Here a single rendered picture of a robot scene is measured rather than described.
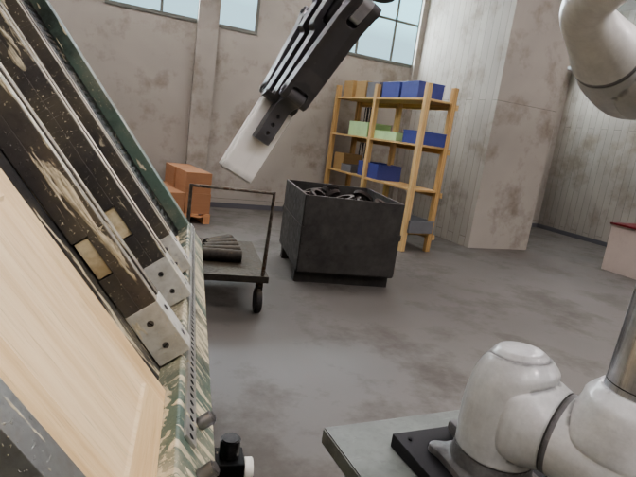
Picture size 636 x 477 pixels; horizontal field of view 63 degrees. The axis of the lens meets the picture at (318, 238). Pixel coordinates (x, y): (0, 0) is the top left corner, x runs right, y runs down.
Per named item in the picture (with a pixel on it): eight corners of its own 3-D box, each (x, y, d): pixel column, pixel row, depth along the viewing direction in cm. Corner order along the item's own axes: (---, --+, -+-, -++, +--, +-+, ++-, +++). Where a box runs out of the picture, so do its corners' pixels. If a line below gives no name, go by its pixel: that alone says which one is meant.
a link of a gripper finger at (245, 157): (291, 115, 45) (292, 115, 45) (248, 183, 46) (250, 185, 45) (262, 95, 44) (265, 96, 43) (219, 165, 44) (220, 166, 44)
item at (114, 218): (121, 239, 130) (132, 234, 130) (103, 213, 128) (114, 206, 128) (123, 237, 133) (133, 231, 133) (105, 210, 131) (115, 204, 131)
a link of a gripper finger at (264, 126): (296, 95, 44) (309, 96, 42) (265, 144, 44) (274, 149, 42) (283, 84, 44) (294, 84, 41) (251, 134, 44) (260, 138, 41)
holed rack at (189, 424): (193, 450, 82) (196, 448, 82) (183, 436, 81) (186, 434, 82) (193, 229, 239) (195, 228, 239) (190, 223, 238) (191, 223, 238)
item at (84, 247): (98, 280, 98) (113, 272, 99) (73, 245, 96) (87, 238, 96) (101, 275, 101) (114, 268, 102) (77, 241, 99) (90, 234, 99)
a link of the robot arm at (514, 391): (478, 415, 114) (503, 323, 109) (560, 462, 101) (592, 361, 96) (437, 437, 103) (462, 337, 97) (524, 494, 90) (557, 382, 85)
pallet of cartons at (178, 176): (147, 222, 640) (150, 169, 626) (134, 205, 739) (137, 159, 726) (210, 225, 676) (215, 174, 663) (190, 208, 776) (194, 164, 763)
